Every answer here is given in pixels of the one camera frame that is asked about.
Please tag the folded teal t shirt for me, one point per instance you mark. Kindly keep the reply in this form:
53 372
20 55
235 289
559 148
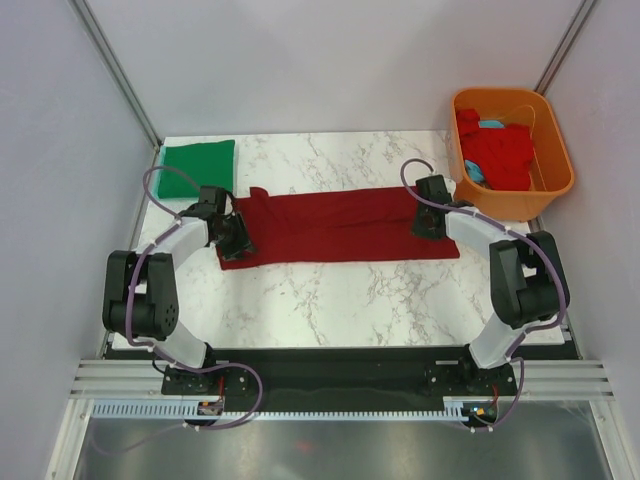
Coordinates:
156 174

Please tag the light blue t shirt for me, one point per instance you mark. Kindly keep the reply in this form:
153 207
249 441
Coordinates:
473 170

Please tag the right aluminium frame post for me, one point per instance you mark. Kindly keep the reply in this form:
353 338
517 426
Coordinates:
567 41

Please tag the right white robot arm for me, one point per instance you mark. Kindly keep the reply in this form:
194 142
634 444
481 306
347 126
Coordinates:
528 288

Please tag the aluminium frame post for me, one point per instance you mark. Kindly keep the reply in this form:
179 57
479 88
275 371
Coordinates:
567 41
99 39

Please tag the bright red t shirt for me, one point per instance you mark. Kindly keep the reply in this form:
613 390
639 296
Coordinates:
504 155

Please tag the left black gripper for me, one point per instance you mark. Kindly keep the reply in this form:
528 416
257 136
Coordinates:
242 241

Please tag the white slotted cable duct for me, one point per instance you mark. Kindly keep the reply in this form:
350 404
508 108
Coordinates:
452 409

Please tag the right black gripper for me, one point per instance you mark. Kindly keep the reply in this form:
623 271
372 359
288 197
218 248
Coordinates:
418 230

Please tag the left aluminium frame post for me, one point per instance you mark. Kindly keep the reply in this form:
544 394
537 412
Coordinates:
99 39

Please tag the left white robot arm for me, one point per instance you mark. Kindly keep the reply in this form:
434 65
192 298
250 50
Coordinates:
140 300

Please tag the dark red t shirt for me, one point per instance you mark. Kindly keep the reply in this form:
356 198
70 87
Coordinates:
366 225

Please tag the aluminium rail profile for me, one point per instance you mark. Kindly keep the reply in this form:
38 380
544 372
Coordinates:
544 380

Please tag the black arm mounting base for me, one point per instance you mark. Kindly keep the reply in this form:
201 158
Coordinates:
334 377

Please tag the folded green t shirt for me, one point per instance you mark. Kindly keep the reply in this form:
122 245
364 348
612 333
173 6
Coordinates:
207 164

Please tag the orange plastic basket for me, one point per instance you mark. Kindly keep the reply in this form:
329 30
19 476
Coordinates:
551 171

